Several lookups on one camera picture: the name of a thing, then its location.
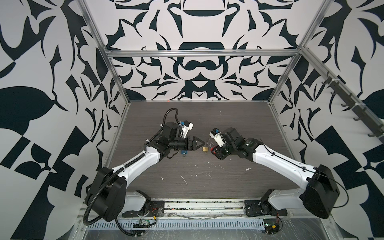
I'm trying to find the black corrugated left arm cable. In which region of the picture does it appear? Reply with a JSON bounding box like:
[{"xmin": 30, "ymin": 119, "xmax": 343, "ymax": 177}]
[{"xmin": 82, "ymin": 166, "xmax": 142, "ymax": 238}]

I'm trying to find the aluminium frame corner post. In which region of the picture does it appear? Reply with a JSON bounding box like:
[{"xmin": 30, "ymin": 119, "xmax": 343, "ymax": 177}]
[
  {"xmin": 76, "ymin": 0, "xmax": 131, "ymax": 106},
  {"xmin": 268, "ymin": 0, "xmax": 334, "ymax": 105}
]

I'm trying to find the aluminium frame corner post right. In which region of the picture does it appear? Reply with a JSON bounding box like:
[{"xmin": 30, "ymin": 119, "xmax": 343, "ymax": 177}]
[{"xmin": 268, "ymin": 0, "xmax": 334, "ymax": 105}]

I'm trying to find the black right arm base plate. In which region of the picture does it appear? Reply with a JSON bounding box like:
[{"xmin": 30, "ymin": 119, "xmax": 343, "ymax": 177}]
[{"xmin": 244, "ymin": 200, "xmax": 288, "ymax": 217}]

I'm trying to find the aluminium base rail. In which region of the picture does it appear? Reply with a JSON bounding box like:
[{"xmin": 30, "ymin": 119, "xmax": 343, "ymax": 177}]
[{"xmin": 77, "ymin": 200, "xmax": 331, "ymax": 218}]

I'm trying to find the left circuit board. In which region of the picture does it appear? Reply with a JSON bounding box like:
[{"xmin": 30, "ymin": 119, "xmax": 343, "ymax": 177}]
[{"xmin": 133, "ymin": 218, "xmax": 157, "ymax": 228}]

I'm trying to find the aluminium frame corner post left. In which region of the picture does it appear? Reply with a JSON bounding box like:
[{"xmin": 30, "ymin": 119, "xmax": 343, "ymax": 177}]
[{"xmin": 76, "ymin": 0, "xmax": 131, "ymax": 106}]

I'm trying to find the white slotted cable duct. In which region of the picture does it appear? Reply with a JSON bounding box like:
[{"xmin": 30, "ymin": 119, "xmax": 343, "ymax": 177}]
[{"xmin": 88, "ymin": 219, "xmax": 265, "ymax": 231}]

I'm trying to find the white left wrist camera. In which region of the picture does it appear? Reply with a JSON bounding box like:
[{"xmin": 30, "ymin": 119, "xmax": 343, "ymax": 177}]
[{"xmin": 180, "ymin": 121, "xmax": 194, "ymax": 139}]

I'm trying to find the aluminium frame horizontal bar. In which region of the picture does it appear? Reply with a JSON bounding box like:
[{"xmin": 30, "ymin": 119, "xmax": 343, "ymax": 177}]
[{"xmin": 106, "ymin": 49, "xmax": 299, "ymax": 58}]

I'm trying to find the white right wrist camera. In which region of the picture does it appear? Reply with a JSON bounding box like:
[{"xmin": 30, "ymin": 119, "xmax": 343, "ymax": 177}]
[{"xmin": 210, "ymin": 128, "xmax": 226, "ymax": 148}]

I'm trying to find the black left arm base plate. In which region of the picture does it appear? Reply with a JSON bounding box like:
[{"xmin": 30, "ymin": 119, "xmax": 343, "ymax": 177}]
[{"xmin": 122, "ymin": 201, "xmax": 165, "ymax": 218}]

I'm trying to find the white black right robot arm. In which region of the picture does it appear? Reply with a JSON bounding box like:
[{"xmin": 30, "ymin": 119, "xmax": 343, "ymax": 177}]
[{"xmin": 210, "ymin": 128, "xmax": 340, "ymax": 219}]

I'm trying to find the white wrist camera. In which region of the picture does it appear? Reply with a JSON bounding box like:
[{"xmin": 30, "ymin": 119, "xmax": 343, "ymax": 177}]
[
  {"xmin": 180, "ymin": 121, "xmax": 194, "ymax": 139},
  {"xmin": 210, "ymin": 128, "xmax": 226, "ymax": 148}
]

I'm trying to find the black hook rack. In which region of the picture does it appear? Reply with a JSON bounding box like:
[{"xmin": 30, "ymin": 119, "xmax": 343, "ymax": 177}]
[{"xmin": 322, "ymin": 71, "xmax": 384, "ymax": 144}]

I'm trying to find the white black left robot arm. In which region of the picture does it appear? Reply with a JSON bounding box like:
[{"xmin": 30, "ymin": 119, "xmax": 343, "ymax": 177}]
[{"xmin": 83, "ymin": 121, "xmax": 205, "ymax": 226}]

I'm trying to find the brass padlock with key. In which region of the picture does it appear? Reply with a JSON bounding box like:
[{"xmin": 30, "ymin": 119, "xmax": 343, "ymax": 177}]
[{"xmin": 203, "ymin": 143, "xmax": 211, "ymax": 155}]

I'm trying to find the circuit board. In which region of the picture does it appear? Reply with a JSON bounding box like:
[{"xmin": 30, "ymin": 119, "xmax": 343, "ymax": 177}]
[
  {"xmin": 263, "ymin": 218, "xmax": 283, "ymax": 236},
  {"xmin": 133, "ymin": 218, "xmax": 157, "ymax": 228}
]

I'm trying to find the right circuit board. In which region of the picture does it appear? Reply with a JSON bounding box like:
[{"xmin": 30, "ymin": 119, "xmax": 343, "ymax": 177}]
[{"xmin": 263, "ymin": 218, "xmax": 283, "ymax": 236}]

